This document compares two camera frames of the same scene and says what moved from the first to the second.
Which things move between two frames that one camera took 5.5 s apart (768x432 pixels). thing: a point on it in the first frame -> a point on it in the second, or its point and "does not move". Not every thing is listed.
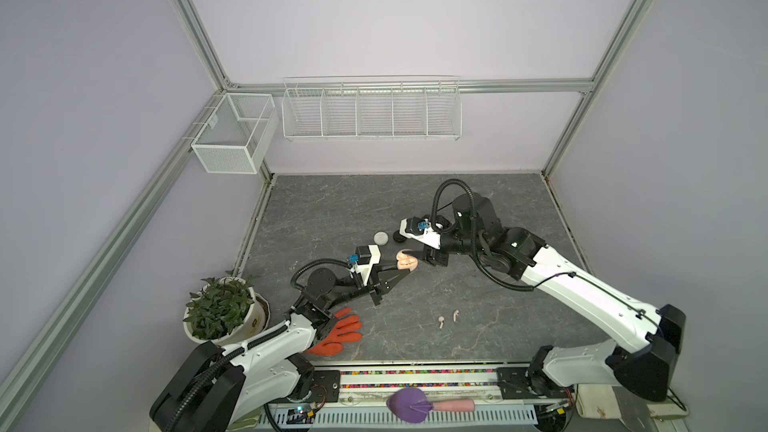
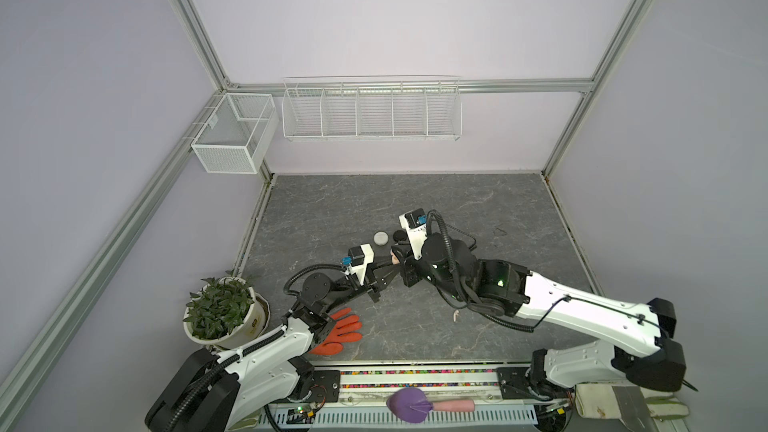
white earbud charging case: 381,238 does not move
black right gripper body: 452,243 -> 416,272
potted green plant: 226,310 does not move
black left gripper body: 373,287 does not move
